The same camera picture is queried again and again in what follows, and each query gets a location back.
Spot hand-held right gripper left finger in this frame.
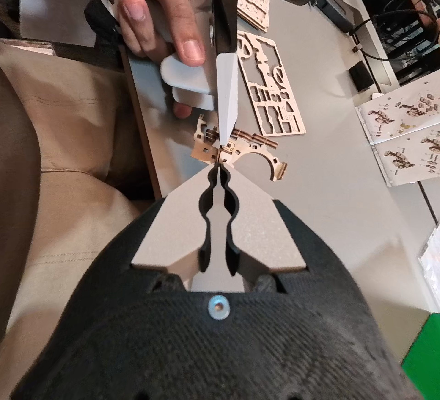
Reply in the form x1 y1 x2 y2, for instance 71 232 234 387
131 163 220 292

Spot instruction sheet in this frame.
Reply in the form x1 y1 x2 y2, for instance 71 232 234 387
373 128 440 188
355 78 440 147

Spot clear plastic bag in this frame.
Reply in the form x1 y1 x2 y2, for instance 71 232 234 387
418 224 440 312

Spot punched-out wooden sheet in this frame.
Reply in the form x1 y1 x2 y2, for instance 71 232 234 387
236 31 307 136

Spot black box device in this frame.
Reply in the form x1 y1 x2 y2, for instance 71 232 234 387
316 0 355 33

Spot black cable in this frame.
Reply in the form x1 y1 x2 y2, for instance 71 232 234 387
349 9 440 63

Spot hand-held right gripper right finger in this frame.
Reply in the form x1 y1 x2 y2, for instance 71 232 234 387
219 163 307 292

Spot person's beige pants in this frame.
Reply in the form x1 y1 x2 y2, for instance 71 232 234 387
0 40 165 400

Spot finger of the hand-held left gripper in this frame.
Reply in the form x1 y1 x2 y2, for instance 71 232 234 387
216 51 240 147

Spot green plastic bin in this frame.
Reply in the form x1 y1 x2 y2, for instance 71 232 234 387
400 312 440 400

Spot black power adapter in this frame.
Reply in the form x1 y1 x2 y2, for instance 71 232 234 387
348 60 374 93

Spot grey desk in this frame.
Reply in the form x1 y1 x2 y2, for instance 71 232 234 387
122 0 440 373

